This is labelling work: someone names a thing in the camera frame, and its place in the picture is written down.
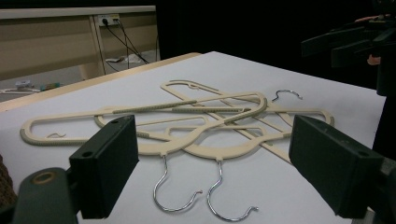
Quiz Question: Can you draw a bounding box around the light wooden desk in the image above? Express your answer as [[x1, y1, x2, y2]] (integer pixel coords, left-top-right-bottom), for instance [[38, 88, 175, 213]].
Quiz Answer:
[[0, 5, 161, 82]]

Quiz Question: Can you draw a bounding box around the colourful plastic bag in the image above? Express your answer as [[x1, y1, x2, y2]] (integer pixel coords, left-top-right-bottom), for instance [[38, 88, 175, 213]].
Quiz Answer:
[[39, 81, 61, 91]]

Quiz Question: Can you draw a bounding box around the white table sheet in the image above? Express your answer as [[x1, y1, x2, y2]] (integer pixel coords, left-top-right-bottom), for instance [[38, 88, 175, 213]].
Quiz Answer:
[[0, 50, 387, 224]]

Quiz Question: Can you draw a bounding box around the brown wicker basket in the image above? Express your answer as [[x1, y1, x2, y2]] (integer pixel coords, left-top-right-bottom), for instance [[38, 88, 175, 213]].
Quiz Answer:
[[0, 153, 18, 210]]

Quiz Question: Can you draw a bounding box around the white cord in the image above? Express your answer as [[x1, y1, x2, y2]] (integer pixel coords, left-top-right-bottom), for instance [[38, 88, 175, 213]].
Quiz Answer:
[[0, 87, 41, 95]]

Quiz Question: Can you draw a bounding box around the black cable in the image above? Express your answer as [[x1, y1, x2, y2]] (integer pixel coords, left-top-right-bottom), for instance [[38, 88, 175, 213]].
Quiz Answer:
[[116, 19, 132, 69], [104, 21, 149, 64]]

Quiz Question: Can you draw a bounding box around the white power strip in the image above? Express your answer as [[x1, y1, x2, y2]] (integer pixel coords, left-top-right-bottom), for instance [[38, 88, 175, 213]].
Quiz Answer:
[[97, 13, 121, 27]]

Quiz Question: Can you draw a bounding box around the white crumpled paper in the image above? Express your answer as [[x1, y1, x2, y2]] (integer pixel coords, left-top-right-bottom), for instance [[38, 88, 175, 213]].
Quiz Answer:
[[105, 53, 143, 65]]

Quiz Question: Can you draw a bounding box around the beige plastic clothes hanger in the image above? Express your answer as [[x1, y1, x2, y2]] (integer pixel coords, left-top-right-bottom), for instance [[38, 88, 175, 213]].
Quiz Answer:
[[160, 78, 304, 164], [20, 91, 269, 214], [93, 106, 335, 222]]

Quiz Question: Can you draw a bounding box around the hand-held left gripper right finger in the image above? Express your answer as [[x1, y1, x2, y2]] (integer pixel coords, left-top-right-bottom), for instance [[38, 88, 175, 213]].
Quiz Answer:
[[289, 114, 386, 219]]

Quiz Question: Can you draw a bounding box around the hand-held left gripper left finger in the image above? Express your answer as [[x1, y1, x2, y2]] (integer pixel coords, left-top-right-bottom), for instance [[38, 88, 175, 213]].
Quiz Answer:
[[68, 114, 140, 220]]

